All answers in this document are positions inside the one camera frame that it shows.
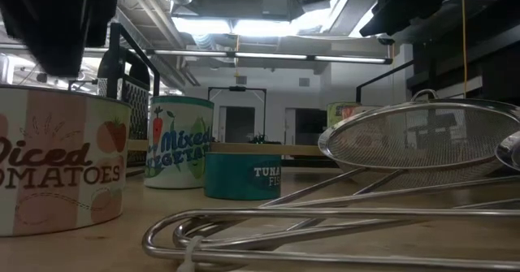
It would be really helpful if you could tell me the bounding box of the teal tuna fish can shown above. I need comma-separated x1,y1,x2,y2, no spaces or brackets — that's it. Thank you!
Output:
204,151,283,201

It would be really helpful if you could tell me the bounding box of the yellow green label can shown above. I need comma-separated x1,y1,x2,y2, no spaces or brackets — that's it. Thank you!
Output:
327,101,362,130

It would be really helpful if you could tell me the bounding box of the mixed vegetables can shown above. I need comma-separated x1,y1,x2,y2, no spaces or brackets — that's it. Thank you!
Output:
144,95,215,191

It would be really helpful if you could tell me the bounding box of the orange label can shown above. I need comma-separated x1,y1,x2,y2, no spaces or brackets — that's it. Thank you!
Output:
340,104,385,122

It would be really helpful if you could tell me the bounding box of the diced tomatoes can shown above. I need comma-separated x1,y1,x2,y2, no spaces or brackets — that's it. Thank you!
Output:
0,84,132,239

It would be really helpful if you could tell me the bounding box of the long ceiling light fixture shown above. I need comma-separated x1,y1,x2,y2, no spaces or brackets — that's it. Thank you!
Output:
144,48,394,65

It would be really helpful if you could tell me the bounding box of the small steel mesh strainer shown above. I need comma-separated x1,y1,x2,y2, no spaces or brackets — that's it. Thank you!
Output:
141,208,520,271

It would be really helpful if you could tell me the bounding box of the large steel mesh strainer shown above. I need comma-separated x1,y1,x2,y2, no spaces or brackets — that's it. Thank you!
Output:
259,88,520,208

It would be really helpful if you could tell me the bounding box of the white zip tie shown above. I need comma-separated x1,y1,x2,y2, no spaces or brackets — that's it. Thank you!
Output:
176,235,204,272

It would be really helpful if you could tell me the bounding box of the medium steel mesh strainer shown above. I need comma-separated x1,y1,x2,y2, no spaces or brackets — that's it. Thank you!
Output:
172,130,520,252

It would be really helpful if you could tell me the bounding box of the steel box grater black handle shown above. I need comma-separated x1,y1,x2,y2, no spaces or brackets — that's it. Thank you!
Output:
96,46,151,168

